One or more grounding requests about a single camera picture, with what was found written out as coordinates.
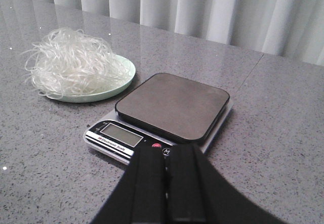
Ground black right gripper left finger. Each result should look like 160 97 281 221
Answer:
91 147 166 223

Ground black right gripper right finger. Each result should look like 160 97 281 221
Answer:
168 145 282 223

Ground white translucent vermicelli bundle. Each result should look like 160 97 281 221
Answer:
25 27 127 96

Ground silver black kitchen scale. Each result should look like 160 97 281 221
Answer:
84 73 232 164

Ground light green round plate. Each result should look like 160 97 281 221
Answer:
46 55 136 103

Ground white pleated curtain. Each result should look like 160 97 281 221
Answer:
37 0 323 65

